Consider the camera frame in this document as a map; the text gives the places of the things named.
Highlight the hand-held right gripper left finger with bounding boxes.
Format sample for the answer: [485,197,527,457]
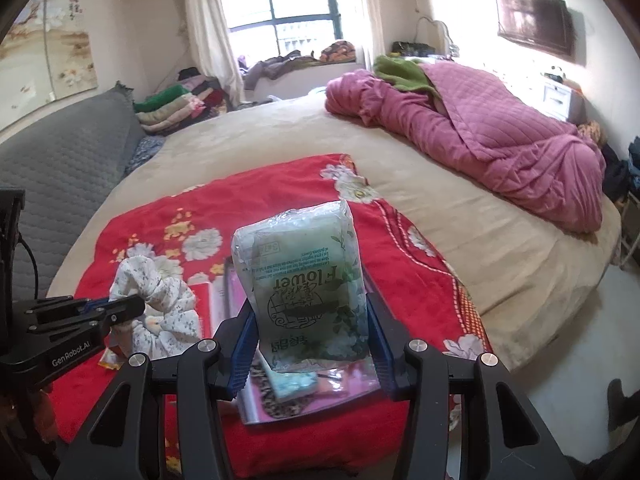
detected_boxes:
[52,302,259,480]

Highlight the pink quilted blanket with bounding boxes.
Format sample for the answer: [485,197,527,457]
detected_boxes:
[325,60,606,234]

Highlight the white floral scrunchie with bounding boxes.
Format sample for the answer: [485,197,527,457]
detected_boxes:
[107,255,201,361]

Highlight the green floral tissue pack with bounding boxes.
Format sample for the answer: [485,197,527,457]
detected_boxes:
[231,200,371,374]

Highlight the red tissue pack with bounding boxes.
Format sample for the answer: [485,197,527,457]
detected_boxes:
[187,280,232,356]

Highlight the leopard print scrunchie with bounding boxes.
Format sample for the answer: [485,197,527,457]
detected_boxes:
[249,360,312,419]

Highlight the grey quilted headboard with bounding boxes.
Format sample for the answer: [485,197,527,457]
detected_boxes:
[0,82,146,301]

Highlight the pile of folded clothes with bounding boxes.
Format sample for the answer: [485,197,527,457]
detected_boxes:
[132,67,231,136]

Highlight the green fleece blanket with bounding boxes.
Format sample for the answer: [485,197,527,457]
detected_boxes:
[374,55,436,94]

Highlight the black bag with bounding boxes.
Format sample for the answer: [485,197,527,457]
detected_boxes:
[391,41,436,57]

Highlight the person's leg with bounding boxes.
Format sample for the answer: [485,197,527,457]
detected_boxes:
[567,379,640,480]

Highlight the black cable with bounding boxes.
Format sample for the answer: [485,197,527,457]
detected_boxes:
[17,232,41,302]

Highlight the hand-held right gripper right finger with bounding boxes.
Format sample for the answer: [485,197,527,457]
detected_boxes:
[366,292,576,480]

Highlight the grey clothes on window seat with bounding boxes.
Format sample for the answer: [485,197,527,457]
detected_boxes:
[242,51,321,81]

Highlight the colourful floral bundle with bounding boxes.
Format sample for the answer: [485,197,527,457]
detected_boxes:
[320,40,357,64]

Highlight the wall-mounted television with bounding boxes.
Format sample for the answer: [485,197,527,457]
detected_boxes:
[494,0,575,59]

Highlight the small orange packet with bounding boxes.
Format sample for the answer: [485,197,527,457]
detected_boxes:
[315,374,351,394]

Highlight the white nightstand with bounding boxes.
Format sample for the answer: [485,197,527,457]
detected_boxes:
[540,77,584,122]

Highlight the blue patterned pillow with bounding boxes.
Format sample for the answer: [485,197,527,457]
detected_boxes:
[125,135,166,174]

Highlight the white curtain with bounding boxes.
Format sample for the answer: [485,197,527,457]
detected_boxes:
[350,0,389,69]
[181,0,246,107]

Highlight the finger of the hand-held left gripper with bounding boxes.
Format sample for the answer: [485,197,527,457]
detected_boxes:
[12,295,109,319]
[27,293,147,349]

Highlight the red floral blanket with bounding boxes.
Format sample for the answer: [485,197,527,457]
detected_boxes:
[47,154,493,480]

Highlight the dark shallow storage box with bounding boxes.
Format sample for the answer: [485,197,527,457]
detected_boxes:
[220,255,385,427]

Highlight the dark clothes heap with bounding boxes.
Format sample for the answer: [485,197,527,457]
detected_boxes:
[602,135,640,207]

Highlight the bed with beige sheet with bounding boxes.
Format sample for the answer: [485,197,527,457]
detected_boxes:
[47,92,623,376]

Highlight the light teal patterned packet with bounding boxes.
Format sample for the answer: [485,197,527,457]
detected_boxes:
[267,372,321,404]

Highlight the floral wall painting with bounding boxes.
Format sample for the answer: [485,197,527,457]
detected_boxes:
[0,0,96,131]

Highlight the white metal rack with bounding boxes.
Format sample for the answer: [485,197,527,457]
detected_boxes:
[617,200,640,269]

